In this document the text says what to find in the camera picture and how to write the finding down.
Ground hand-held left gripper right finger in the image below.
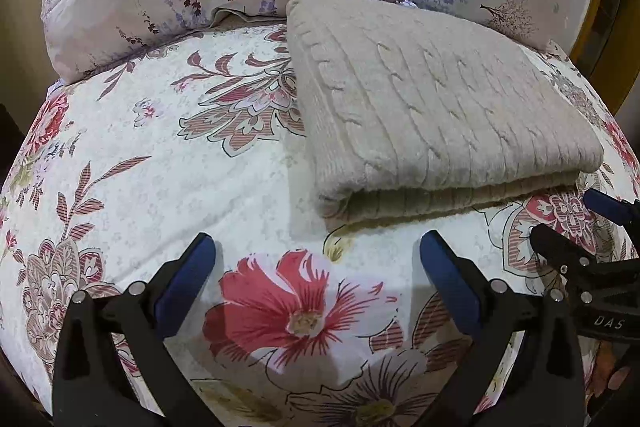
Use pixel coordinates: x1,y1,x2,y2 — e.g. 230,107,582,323
419,229,587,427

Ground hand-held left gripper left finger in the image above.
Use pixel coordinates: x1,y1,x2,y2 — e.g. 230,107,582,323
52,232,224,427

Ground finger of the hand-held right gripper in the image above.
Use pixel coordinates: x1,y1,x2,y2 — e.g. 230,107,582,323
530,224,607,280
583,188,640,229

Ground beige cable knit sweater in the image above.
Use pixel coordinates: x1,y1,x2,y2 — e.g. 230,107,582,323
285,0,606,232

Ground person's right hand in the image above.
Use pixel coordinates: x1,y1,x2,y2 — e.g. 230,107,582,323
584,341,637,404

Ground floral bed sheet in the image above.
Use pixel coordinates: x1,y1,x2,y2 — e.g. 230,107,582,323
0,19,640,427

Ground yellow wooden bed frame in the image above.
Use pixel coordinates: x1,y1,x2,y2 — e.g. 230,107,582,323
570,0,627,75

